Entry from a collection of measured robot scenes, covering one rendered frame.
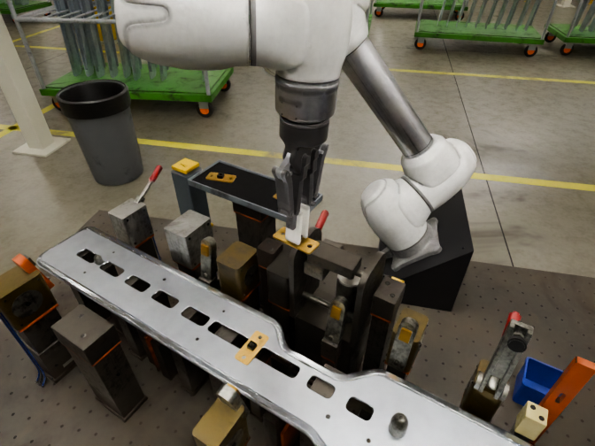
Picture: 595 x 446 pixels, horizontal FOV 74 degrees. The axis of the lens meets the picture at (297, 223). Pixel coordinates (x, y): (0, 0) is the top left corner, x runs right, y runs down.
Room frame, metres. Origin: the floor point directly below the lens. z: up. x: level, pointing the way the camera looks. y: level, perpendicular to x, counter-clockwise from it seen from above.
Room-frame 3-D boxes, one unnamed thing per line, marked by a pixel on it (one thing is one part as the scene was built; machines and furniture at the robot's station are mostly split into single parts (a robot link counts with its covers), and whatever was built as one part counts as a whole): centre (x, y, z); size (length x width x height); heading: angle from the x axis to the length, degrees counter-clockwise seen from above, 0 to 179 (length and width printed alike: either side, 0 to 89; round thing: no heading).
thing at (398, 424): (0.34, -0.19, 1.02); 0.03 x 0.03 x 0.07
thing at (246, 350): (0.52, 0.10, 1.01); 0.08 x 0.04 x 0.01; 148
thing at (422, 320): (0.54, -0.25, 0.88); 0.11 x 0.07 x 0.37; 149
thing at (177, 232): (0.84, 0.29, 0.90); 0.13 x 0.08 x 0.41; 149
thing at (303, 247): (0.55, 0.00, 1.29); 0.08 x 0.04 x 0.01; 56
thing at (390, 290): (0.59, -0.20, 0.91); 0.07 x 0.05 x 0.42; 149
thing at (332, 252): (0.64, -0.09, 0.94); 0.18 x 0.13 x 0.49; 59
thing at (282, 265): (0.72, 0.02, 0.89); 0.12 x 0.07 x 0.38; 149
